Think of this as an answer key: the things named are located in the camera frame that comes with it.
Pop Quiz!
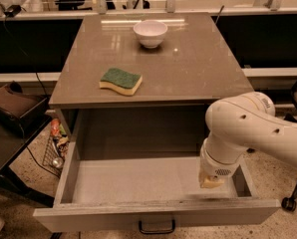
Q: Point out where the grey top drawer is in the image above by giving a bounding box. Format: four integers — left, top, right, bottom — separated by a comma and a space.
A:
32, 109, 282, 235

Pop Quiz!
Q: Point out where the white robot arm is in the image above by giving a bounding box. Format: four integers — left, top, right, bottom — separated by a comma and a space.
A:
199, 92, 297, 188

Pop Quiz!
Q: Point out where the grey drawer cabinet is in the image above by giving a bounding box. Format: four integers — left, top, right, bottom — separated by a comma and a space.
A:
48, 12, 258, 161

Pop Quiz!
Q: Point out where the green yellow sponge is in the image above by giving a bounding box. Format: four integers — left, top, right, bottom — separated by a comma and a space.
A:
99, 68, 143, 96

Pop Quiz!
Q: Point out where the white ceramic bowl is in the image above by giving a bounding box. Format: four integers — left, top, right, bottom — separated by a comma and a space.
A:
133, 20, 168, 49

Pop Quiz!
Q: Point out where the dark brown box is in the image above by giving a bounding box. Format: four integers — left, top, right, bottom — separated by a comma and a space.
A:
0, 82, 48, 136

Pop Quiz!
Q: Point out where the black side table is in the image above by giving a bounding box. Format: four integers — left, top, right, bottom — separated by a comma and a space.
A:
0, 115, 54, 207

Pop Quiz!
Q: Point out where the wire basket with snacks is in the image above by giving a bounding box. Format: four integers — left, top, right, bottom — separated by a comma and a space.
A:
43, 119, 70, 176

